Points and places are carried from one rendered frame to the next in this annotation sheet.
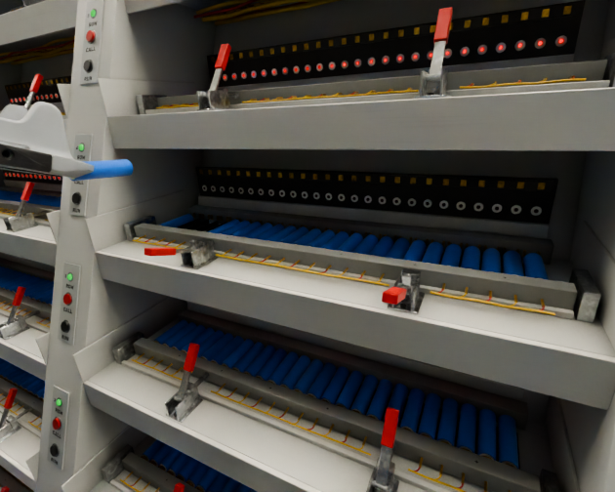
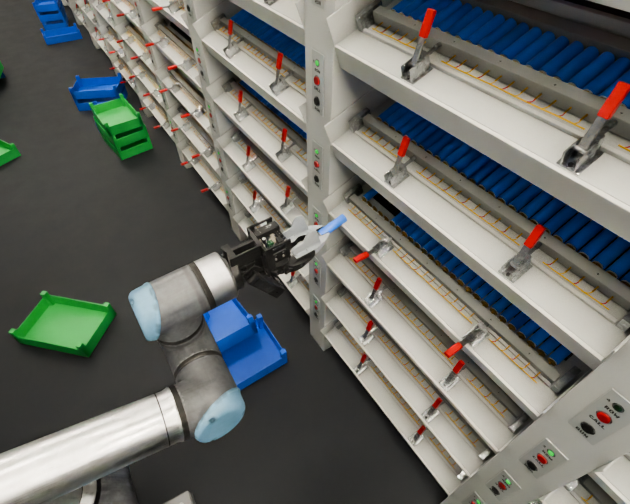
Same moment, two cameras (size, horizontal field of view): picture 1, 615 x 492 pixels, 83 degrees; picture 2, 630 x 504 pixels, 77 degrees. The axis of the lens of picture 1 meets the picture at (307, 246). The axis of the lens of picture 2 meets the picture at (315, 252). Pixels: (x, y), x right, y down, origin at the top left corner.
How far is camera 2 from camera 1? 0.62 m
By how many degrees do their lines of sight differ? 52
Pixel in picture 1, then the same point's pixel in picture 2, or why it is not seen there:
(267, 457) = (406, 343)
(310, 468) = (423, 356)
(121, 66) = (338, 106)
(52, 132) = (313, 239)
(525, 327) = (518, 380)
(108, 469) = (340, 293)
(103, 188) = (331, 181)
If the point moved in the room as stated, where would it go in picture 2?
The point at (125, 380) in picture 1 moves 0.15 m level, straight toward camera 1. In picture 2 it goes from (346, 269) to (344, 315)
